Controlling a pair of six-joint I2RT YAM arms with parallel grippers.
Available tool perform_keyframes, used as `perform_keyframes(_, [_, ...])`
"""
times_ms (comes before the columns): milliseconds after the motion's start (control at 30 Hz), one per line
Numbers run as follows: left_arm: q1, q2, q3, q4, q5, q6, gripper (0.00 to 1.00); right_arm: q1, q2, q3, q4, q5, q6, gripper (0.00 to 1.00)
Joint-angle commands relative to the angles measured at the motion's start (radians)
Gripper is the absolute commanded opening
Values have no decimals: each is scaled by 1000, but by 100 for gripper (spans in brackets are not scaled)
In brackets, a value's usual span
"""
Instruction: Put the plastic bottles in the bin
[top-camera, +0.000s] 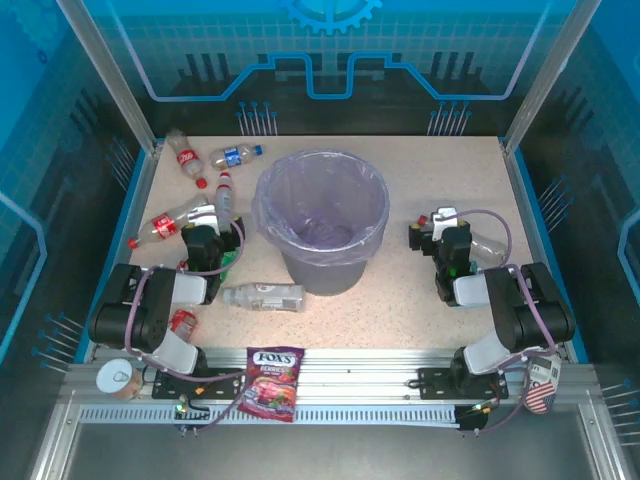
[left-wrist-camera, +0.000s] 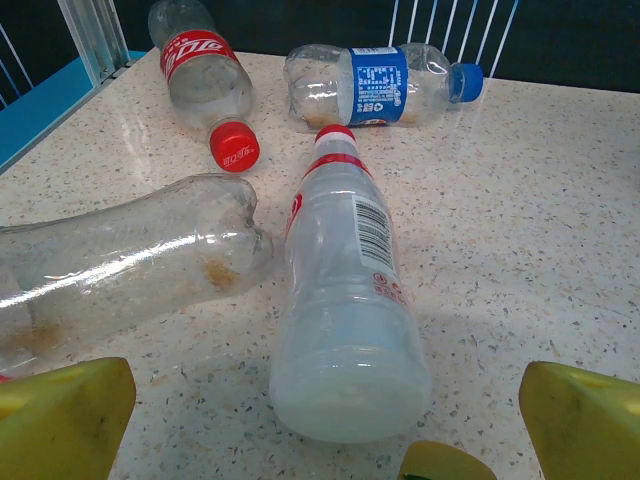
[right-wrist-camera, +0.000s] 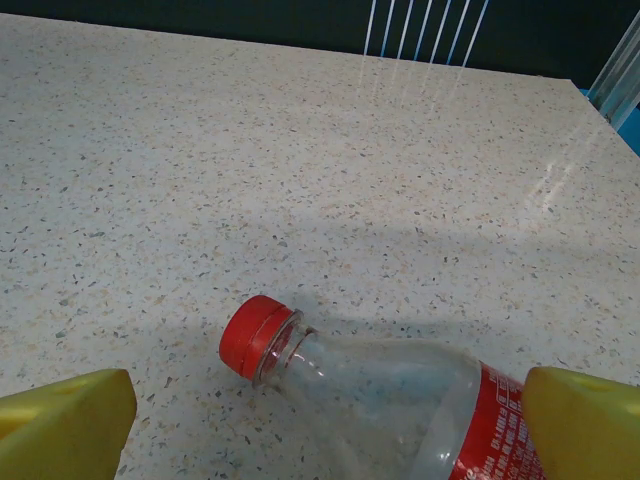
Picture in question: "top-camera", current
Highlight small red cap bottle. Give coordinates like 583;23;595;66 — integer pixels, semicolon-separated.
213;172;235;221

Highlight red label cola bottle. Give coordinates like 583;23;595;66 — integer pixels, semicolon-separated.
164;128;209;190
126;195;210;251

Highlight large clear plastic bottle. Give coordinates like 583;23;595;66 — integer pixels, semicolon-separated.
221;282;307;315

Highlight blue label plastic bottle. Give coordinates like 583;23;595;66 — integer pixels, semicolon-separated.
208;143;265;172

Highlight clear plastic bin liner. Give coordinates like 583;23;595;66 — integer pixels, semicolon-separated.
251;148;392;267

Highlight grey plastic bin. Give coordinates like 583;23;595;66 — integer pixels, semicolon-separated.
254;152;390;297

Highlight red drink can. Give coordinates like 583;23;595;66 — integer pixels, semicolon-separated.
168;308;199;344

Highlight purple candy bag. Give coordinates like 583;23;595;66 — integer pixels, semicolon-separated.
235;346;306;425

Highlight white paper tag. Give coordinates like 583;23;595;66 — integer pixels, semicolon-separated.
527;354;561;386

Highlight black controller board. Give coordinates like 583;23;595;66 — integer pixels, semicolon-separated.
455;403;490;436
172;397;211;436

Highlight flag pattern cup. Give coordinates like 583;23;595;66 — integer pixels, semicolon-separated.
522;377;557;415

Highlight grey metal panel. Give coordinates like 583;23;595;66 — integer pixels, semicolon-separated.
29;424;616;480

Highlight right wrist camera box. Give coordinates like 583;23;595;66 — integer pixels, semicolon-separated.
432;206;461;240

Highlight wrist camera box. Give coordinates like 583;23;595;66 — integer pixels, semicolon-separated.
187;206;222;235
432;206;461;240

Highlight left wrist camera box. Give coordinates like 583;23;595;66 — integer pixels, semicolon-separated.
187;206;222;235

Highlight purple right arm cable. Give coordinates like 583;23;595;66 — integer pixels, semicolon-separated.
452;208;559;436

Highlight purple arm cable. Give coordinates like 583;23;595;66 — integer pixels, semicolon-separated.
123;209;251;436
452;208;559;436

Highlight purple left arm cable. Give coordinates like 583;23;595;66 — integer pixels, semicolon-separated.
123;209;251;436

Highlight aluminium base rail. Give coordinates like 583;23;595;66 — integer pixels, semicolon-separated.
64;346;601;407

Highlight slotted cable duct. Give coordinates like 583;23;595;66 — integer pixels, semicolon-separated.
77;403;461;427

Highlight aluminium frame post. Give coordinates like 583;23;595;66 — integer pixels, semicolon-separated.
55;0;164;156
501;0;589;157

